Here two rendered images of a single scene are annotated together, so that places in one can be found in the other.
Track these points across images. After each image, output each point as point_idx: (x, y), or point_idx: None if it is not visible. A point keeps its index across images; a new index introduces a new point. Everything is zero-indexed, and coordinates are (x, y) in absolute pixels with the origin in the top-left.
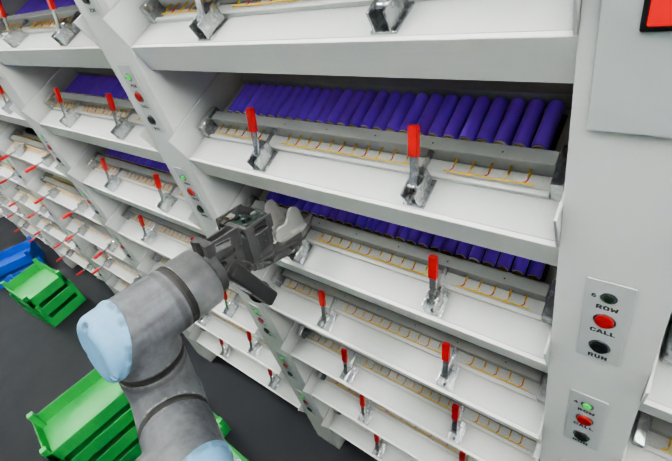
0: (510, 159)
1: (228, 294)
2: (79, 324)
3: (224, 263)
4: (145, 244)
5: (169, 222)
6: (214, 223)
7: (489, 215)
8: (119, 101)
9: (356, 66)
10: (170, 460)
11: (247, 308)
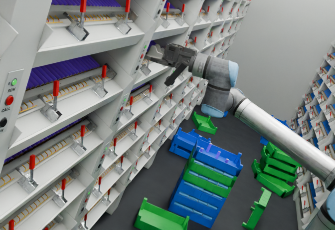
0: (178, 11)
1: (42, 200)
2: (237, 66)
3: (187, 61)
4: (31, 194)
5: (29, 153)
6: (134, 76)
7: (184, 24)
8: (100, 7)
9: None
10: (236, 90)
11: (98, 155)
